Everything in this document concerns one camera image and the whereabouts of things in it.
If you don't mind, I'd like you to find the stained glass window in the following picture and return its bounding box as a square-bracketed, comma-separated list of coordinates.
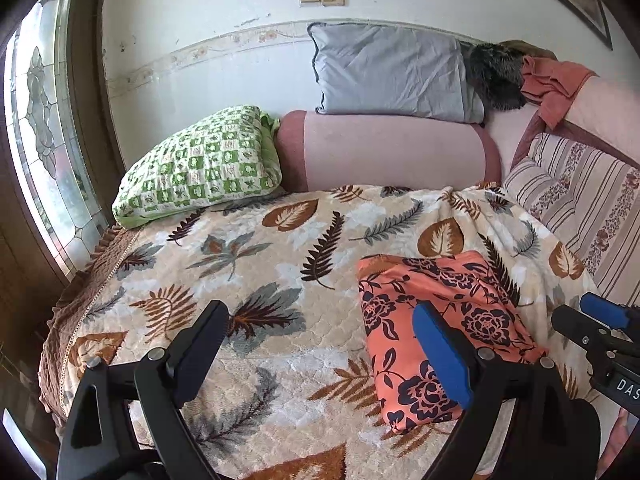
[4, 0, 107, 278]

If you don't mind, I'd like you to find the person's right hand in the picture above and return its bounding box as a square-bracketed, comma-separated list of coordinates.
[598, 408, 629, 471]

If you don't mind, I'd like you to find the black fluffy cushion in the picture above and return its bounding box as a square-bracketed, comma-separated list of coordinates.
[468, 44, 526, 112]

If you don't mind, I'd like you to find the pink quilted headboard cushion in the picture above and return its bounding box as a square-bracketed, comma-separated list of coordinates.
[510, 77, 640, 169]

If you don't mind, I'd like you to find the orange floral garment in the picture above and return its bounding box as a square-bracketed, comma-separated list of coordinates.
[357, 252, 544, 434]

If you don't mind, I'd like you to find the grey pillow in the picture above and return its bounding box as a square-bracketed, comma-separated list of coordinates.
[307, 23, 485, 124]

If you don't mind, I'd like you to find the striped floral pillow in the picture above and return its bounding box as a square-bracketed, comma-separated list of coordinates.
[506, 133, 639, 306]

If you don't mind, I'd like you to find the rust orange cloth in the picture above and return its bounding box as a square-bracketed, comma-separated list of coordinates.
[521, 55, 596, 129]

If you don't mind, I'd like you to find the pink cylindrical bolster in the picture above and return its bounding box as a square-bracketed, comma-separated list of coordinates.
[274, 110, 502, 192]

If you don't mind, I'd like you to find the green white patterned pillow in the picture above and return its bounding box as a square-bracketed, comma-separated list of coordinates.
[112, 105, 282, 229]

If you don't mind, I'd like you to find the beige leaf-pattern quilt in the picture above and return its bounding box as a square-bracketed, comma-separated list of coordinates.
[38, 184, 625, 480]

